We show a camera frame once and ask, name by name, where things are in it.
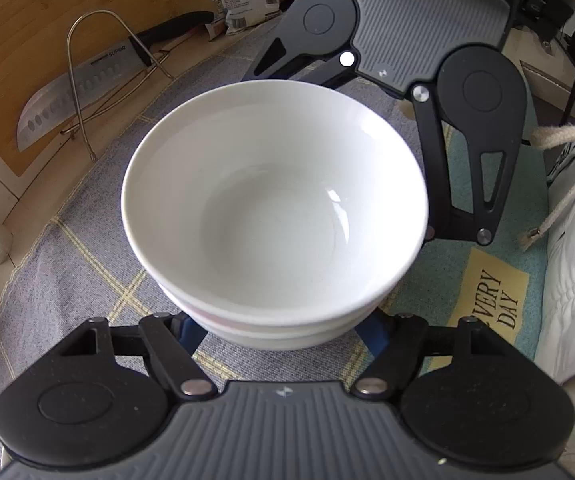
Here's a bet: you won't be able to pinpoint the bamboo cutting board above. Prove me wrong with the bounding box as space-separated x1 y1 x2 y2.
0 0 220 178

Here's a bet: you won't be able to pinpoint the plain white bowl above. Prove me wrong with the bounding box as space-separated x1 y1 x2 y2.
156 278 394 340

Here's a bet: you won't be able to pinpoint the metal wire rack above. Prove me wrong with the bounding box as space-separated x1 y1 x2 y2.
65 9 173 162

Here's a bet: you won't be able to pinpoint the white bowl pink flowers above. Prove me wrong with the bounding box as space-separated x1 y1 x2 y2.
182 307 376 351

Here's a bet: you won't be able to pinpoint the grey teal checked cloth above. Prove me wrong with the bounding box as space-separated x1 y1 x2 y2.
0 18 548 469

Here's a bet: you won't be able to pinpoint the santoku kitchen knife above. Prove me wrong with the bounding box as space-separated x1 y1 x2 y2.
15 11 214 152

